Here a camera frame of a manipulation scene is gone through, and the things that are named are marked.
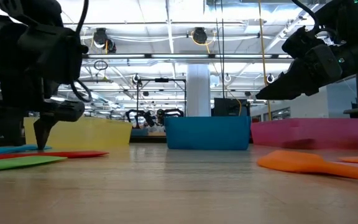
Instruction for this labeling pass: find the black left camera cable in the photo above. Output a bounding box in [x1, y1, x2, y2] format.
[70, 0, 93, 103]

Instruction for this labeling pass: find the wide orange silicone spatula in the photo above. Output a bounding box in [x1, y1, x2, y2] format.
[256, 149, 358, 184]

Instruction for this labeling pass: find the blue plastic bin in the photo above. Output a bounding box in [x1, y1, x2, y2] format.
[165, 116, 252, 151]

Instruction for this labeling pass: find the yellow plastic bin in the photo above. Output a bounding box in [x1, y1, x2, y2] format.
[23, 116, 133, 147]

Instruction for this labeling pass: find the black ceiling cable reel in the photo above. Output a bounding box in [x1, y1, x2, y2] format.
[192, 27, 208, 45]
[93, 27, 117, 54]

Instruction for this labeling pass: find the pink plastic bin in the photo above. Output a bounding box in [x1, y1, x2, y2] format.
[250, 117, 358, 150]

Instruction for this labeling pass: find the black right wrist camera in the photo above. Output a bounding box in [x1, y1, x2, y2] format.
[282, 26, 318, 59]

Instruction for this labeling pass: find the green silicone spatula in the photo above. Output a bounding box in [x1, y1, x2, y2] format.
[0, 155, 68, 174]

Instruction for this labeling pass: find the yellow hanging cable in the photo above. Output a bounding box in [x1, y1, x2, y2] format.
[257, 0, 272, 121]

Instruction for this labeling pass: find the black background rig frame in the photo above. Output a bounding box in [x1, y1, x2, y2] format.
[135, 77, 188, 129]

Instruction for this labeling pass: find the black background cabinet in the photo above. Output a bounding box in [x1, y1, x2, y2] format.
[211, 98, 250, 117]

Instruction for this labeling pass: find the red silicone spatula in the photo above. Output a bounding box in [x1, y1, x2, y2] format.
[0, 151, 110, 163]

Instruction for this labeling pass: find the black hanging cable loop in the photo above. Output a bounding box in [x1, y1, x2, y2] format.
[93, 60, 108, 71]

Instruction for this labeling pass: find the white concrete column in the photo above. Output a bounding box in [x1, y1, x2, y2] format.
[186, 63, 211, 117]

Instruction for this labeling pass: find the blue silicone spatula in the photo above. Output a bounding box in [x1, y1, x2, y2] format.
[0, 144, 52, 156]

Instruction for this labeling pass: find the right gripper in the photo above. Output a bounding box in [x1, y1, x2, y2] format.
[255, 43, 343, 101]

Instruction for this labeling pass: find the black right camera cable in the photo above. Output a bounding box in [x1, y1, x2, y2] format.
[291, 0, 323, 34]

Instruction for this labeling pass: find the black camera cable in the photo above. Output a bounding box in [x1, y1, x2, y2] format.
[70, 0, 93, 103]
[291, 0, 323, 34]

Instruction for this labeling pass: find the long ceiling light strip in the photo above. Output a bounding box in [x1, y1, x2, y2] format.
[84, 53, 291, 60]

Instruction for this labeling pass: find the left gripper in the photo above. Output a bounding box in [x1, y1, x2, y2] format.
[17, 27, 86, 150]

